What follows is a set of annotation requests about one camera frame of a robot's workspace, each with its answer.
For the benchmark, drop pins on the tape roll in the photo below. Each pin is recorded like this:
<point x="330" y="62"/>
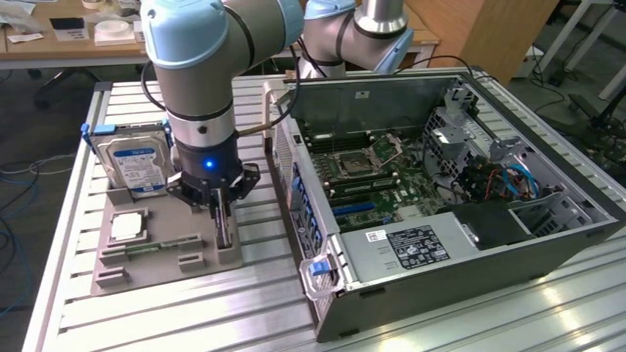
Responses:
<point x="91" y="3"/>

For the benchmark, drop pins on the hard disk in blue caddy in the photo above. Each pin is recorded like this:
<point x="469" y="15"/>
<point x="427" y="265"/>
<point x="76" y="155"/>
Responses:
<point x="132" y="165"/>

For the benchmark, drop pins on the silver CPU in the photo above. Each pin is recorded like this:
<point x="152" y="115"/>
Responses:
<point x="126" y="227"/>

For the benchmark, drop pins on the black office chair base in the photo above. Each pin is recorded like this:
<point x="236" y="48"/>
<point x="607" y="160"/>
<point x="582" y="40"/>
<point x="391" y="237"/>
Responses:
<point x="59" y="78"/>

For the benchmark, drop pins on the open dark PC case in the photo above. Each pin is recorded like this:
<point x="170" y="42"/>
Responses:
<point x="439" y="293"/>

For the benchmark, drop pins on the black plastic shroud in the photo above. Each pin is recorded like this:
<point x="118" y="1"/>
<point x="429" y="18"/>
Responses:
<point x="489" y="223"/>

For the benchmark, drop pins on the green motherboard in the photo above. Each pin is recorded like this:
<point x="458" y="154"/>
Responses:
<point x="406" y="194"/>

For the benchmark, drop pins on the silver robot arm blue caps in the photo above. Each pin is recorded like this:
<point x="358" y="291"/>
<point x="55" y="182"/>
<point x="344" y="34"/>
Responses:
<point x="195" y="91"/>

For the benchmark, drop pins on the graphics card with metal bracket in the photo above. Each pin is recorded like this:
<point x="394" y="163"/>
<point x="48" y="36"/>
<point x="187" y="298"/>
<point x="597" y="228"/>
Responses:
<point x="224" y="231"/>

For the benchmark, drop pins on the silver chipset heatsink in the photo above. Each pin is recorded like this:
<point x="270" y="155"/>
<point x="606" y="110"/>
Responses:
<point x="411" y="213"/>

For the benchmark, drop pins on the white box with black lid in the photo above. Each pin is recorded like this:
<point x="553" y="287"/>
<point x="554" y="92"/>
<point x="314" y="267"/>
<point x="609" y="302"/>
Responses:
<point x="68" y="29"/>

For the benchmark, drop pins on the grey power supply with label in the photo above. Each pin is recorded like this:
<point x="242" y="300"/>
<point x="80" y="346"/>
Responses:
<point x="362" y="256"/>

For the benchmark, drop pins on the perforated metal disk bay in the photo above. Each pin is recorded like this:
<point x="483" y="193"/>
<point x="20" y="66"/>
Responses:
<point x="450" y="135"/>

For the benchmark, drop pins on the grey drive bracket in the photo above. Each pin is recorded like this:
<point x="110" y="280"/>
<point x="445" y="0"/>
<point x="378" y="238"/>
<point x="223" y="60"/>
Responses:
<point x="562" y="209"/>

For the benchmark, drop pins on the white paper card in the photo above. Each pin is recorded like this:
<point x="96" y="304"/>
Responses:
<point x="24" y="37"/>

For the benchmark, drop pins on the labelled RAM stick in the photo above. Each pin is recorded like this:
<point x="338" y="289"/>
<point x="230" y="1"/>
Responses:
<point x="362" y="184"/>

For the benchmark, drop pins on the wooden desk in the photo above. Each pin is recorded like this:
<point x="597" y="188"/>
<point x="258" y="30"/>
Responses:
<point x="73" y="51"/>

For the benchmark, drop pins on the plain white box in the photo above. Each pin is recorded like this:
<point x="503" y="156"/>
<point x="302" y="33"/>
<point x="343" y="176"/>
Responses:
<point x="138" y="33"/>

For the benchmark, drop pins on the grey parts rack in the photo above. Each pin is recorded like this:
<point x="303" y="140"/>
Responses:
<point x="166" y="227"/>

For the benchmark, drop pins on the white desk frame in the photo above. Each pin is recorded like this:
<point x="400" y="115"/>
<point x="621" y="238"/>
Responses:
<point x="585" y="33"/>

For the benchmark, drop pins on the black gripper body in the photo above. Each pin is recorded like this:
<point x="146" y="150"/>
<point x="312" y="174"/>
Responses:
<point x="210" y="163"/>

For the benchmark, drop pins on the CPU socket with metal frame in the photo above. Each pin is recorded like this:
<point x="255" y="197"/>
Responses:
<point x="388" y="150"/>

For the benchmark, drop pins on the blue case latch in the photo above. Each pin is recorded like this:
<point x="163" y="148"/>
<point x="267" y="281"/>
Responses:
<point x="319" y="267"/>

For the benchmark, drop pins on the green RAM stick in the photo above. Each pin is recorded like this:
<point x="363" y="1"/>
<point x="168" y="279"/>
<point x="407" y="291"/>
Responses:
<point x="144" y="248"/>

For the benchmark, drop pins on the wooden cabinet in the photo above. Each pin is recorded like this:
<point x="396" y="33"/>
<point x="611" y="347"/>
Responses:
<point x="489" y="36"/>

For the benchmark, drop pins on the white round dish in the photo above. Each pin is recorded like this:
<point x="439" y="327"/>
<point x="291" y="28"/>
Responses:
<point x="114" y="31"/>

